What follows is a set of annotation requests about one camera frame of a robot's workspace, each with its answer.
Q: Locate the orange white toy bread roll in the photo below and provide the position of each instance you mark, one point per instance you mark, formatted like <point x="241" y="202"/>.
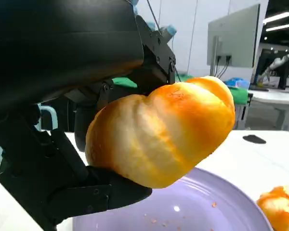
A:
<point x="163" y="134"/>
<point x="281" y="207"/>

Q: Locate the white desk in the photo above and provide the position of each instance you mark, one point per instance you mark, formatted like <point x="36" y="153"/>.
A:
<point x="274" y="101"/>

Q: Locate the pale green mug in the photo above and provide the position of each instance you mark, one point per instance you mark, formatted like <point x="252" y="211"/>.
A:
<point x="53" y="118"/>

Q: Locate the grey computer monitor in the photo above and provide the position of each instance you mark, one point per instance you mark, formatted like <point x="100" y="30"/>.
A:
<point x="233" y="41"/>

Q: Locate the lilac plate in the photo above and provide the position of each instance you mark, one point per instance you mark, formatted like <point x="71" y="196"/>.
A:
<point x="202" y="207"/>

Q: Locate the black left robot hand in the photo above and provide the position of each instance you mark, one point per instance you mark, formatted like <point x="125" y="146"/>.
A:
<point x="50" y="48"/>

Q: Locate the blue plastic bag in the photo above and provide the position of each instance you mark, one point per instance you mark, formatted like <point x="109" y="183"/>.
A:
<point x="237" y="82"/>

